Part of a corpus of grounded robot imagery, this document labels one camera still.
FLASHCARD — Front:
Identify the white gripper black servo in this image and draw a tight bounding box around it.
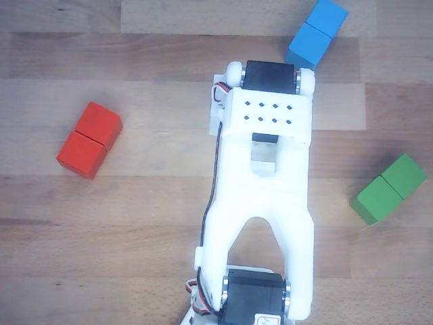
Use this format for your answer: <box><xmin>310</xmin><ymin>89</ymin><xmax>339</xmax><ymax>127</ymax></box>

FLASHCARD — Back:
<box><xmin>208</xmin><ymin>72</ymin><xmax>227</xmax><ymax>135</ymax></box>

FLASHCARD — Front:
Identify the long blue block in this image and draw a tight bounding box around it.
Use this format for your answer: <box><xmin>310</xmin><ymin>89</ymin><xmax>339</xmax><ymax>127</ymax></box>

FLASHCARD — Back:
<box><xmin>285</xmin><ymin>0</ymin><xmax>349</xmax><ymax>71</ymax></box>

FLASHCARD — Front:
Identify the long red block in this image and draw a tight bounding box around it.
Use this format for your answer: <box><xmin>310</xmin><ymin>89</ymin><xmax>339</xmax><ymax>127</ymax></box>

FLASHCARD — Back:
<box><xmin>55</xmin><ymin>101</ymin><xmax>124</xmax><ymax>181</ymax></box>

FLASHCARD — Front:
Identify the long green block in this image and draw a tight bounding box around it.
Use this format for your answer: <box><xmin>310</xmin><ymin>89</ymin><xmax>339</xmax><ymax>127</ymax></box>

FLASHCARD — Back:
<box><xmin>349</xmin><ymin>153</ymin><xmax>428</xmax><ymax>227</ymax></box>

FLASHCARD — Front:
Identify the upper arm servo cable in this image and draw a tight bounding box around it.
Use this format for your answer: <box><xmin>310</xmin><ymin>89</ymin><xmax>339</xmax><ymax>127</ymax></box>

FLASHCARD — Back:
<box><xmin>200</xmin><ymin>82</ymin><xmax>234</xmax><ymax>272</ymax></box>

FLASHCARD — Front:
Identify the arm base servo cable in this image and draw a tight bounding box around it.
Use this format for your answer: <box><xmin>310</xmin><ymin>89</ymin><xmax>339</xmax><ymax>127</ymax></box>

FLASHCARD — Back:
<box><xmin>185</xmin><ymin>267</ymin><xmax>219</xmax><ymax>318</ymax></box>

